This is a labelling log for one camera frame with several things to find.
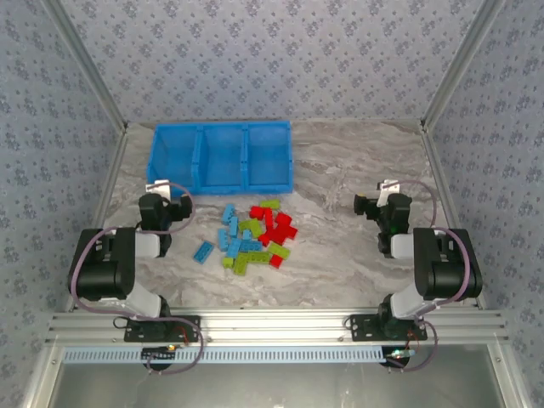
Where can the grey metal panel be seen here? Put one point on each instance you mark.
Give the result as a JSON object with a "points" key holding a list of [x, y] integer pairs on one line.
{"points": [[276, 387]]}

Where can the short aluminium frame post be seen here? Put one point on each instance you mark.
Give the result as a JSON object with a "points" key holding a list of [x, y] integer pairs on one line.
{"points": [[508, 378], [40, 378]]}

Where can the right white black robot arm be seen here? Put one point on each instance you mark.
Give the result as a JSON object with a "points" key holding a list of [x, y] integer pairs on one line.
{"points": [[446, 268]]}

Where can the aluminium table side rail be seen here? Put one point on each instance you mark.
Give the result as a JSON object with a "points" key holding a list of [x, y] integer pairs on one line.
{"points": [[106, 191], [438, 170]]}

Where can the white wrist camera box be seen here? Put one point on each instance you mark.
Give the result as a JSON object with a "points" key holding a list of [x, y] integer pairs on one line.
{"points": [[158, 188], [389, 188]]}

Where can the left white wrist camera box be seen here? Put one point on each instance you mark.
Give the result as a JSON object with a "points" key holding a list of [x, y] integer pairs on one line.
{"points": [[158, 188]]}

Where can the small red lego brick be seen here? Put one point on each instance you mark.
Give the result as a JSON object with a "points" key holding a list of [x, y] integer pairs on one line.
{"points": [[268, 237]]}

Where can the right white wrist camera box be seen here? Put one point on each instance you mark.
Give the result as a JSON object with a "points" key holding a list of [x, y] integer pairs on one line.
{"points": [[389, 188]]}

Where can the aluminium frame rail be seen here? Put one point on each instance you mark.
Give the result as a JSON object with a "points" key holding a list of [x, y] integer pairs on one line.
{"points": [[276, 325]]}

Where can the small black controller board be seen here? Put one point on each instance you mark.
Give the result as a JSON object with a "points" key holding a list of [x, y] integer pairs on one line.
{"points": [[155, 353], [397, 359]]}

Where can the square red lego brick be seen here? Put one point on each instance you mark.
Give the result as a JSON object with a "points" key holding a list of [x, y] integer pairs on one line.
{"points": [[276, 261]]}

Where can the small blue lego brick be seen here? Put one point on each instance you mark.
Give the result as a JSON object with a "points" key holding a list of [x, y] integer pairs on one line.
{"points": [[246, 235]]}

